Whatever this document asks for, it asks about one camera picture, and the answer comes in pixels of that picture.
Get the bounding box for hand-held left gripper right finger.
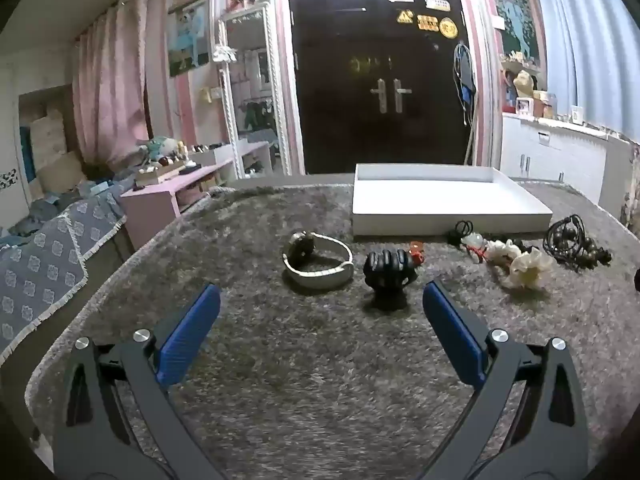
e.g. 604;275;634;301
422;281;591;480

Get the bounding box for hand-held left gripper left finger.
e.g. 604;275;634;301
52;283;226;480

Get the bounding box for black beaded bracelet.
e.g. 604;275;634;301
363;247;418;311

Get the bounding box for white scrunchie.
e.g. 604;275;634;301
486;239;523;267

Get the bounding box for black hair ties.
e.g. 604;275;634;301
446;219;476;247

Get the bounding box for white shallow tray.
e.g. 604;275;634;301
351;162;553;237

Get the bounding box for white band wristwatch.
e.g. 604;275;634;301
281;230;354;289

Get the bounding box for dark small-bead bracelet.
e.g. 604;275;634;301
544;214;587;264

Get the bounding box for brown wooden bead bracelet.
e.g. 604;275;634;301
565;240;613;274

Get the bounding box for grey shaggy rug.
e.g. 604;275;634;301
25;180;640;480

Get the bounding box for pink bench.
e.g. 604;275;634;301
120;160;236;251

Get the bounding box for blue patterned sofa cover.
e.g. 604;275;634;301
0;187;128;361

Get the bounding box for wooden tray of trinkets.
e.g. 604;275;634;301
135;157;201;187

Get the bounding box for pale plush toy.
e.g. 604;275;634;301
141;136;187;161

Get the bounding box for white cabinet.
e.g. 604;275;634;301
500;112;631;206

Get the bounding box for floral cloth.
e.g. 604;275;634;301
620;142;640;233

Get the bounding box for dark double door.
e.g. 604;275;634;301
287;0;481;176

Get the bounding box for tan storage box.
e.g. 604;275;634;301
532;91;557;120

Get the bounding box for hanging blue and black bags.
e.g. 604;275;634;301
452;42;479;126

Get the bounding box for white framed mirror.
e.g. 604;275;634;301
217;0;293;179

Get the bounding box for beige stuffed toy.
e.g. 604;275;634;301
514;70;538;98

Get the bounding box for pink curtain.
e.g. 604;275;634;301
72;0;151;171

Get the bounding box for blue curtain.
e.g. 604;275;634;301
530;0;640;136

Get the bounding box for blue figure wall poster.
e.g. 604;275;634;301
167;2;210;79

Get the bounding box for green wall poster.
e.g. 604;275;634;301
489;0;541;68

